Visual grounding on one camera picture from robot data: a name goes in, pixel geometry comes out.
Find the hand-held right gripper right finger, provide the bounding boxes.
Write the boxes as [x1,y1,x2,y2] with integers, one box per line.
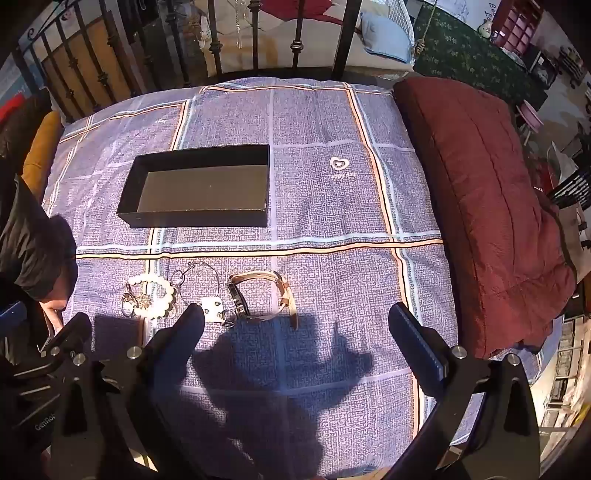
[389,303,541,480]

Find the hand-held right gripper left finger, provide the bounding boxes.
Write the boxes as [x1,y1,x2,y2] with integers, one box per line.
[51,305,206,480]

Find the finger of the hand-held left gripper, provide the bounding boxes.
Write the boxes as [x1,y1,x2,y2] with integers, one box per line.
[39,311,93,360]

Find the white pearl bracelet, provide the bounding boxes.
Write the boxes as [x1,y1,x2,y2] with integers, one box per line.
[127,273,180,318]

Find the thin wire hoop bangle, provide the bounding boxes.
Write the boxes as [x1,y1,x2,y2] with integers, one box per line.
[170,261,223,308]

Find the beige strap wristwatch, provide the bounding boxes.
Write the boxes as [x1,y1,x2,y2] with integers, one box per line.
[226,269,301,330]

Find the black rectangular box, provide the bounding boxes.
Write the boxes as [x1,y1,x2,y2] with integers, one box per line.
[116,144,271,229]

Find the person's left hand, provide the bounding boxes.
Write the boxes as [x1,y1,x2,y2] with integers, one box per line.
[41,295,71,334]

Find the storage rack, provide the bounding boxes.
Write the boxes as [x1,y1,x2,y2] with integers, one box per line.
[540,314,591,439]

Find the blue plaid blanket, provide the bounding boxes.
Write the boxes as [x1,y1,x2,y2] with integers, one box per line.
[44,76,467,480]

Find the mustard yellow pillow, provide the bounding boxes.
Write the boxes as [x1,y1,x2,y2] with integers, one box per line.
[21,111,63,190]

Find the dark cloth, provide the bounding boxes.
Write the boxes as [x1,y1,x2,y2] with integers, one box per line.
[0,90,51,171]

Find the black chair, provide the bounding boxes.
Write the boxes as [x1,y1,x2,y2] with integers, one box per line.
[547,166,591,208]

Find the pink stool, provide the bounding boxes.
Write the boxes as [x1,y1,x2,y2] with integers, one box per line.
[517,99,546,139]

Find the green patterned cloth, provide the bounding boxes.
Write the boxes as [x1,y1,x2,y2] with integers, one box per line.
[413,9,548,112]

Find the light blue pillow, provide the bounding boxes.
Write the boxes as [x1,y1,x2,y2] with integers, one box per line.
[360,11,414,63]

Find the red shelf unit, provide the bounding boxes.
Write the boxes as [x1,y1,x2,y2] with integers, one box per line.
[496,0,546,56]

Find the black iron bed frame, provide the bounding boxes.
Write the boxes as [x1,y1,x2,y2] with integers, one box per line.
[14,0,365,121]

